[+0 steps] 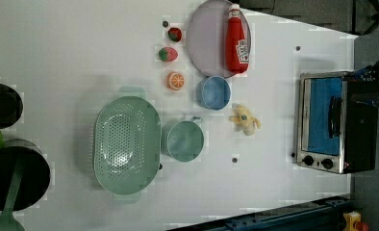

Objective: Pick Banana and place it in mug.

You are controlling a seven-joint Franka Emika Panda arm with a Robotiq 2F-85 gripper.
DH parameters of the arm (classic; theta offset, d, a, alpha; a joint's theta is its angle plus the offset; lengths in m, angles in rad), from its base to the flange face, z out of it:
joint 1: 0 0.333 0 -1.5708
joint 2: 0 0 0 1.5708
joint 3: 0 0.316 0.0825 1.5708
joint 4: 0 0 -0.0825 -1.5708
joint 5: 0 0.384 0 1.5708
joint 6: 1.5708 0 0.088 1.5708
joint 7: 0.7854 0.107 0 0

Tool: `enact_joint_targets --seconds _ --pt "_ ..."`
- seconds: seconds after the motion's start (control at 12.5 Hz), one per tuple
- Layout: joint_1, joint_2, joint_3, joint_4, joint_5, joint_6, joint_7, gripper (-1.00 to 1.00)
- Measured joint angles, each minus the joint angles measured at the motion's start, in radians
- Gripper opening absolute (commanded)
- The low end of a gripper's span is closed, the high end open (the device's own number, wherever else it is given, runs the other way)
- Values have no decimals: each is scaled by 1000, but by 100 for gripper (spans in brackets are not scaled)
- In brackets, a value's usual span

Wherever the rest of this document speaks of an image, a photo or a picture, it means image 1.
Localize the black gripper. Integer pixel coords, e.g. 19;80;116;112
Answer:
352;61;379;108

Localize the yellow toy banana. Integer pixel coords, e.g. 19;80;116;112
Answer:
229;104;261;136

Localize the green mug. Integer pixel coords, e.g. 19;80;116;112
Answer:
162;116;205;163

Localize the silver black toaster oven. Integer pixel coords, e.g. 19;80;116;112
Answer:
296;71;379;174

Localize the red ketchup bottle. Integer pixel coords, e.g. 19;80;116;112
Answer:
225;4;249;74

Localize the yellow red clamp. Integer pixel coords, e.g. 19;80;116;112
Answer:
343;211;369;231

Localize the blue bowl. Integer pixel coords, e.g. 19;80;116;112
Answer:
196;76;231;111

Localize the lavender round plate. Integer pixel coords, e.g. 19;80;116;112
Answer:
187;0;251;78

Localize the orange slice toy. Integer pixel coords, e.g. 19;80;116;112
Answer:
165;72;185;90

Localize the red strawberry toy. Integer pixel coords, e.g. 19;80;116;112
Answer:
167;27;183;42

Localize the pink strawberry toy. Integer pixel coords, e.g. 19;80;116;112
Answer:
158;47;178;63

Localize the green perforated colander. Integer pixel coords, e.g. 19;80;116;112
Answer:
93;86;162;197

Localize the black pan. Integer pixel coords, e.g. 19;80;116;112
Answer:
0;139;51;211

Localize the black round pot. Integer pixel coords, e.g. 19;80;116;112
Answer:
0;84;23;129

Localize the green spatula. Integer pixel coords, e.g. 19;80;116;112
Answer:
0;159;25;231

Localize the blue metal frame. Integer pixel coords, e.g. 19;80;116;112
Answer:
168;196;353;231

